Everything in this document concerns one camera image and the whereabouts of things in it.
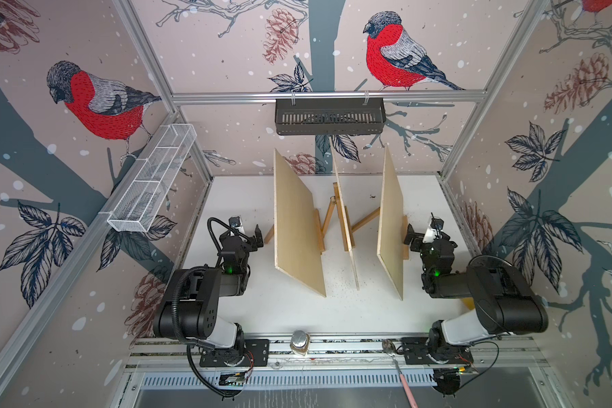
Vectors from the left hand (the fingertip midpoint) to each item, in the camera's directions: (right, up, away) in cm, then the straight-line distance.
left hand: (248, 222), depth 91 cm
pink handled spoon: (+48, -37, -15) cm, 62 cm away
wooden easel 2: (+57, -2, -3) cm, 57 cm away
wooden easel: (+26, -3, +5) cm, 27 cm away
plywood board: (+50, -5, -9) cm, 51 cm away
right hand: (+65, -1, 0) cm, 65 cm away
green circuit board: (+1, -43, -21) cm, 48 cm away
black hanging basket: (+32, +43, +13) cm, 55 cm away
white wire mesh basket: (-26, +7, -20) cm, 34 cm away
